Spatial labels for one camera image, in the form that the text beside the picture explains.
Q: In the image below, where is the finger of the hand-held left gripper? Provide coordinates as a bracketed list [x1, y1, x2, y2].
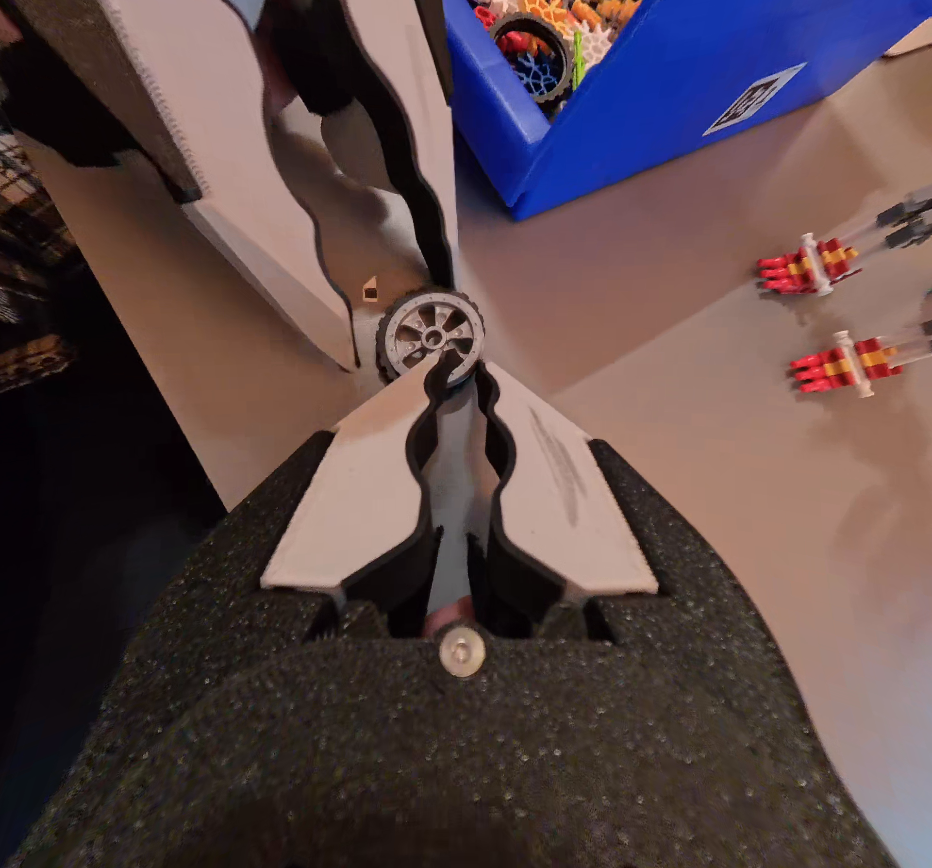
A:
[69, 0, 361, 372]
[336, 0, 460, 292]

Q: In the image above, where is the black rubber toy tyre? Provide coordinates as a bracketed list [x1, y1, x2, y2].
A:
[375, 289, 487, 392]

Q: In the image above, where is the colourful construction toy model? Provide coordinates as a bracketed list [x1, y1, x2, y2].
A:
[837, 184, 932, 367]

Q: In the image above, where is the pile of colourful toy pieces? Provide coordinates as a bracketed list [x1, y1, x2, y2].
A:
[437, 0, 711, 119]

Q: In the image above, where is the person's right hand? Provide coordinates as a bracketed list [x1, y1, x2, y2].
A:
[424, 597, 476, 638]

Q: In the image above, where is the person's left hand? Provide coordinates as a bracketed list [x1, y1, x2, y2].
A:
[256, 0, 300, 115]

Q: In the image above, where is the grey toy wheel hub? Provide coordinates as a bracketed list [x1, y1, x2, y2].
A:
[384, 296, 478, 374]

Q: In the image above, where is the blue plastic parts bin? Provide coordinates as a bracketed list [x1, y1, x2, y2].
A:
[437, 0, 932, 222]

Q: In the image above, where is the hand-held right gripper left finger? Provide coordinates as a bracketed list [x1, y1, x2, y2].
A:
[259, 352, 447, 639]

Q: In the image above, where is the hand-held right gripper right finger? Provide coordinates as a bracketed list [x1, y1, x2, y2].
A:
[465, 360, 661, 637]

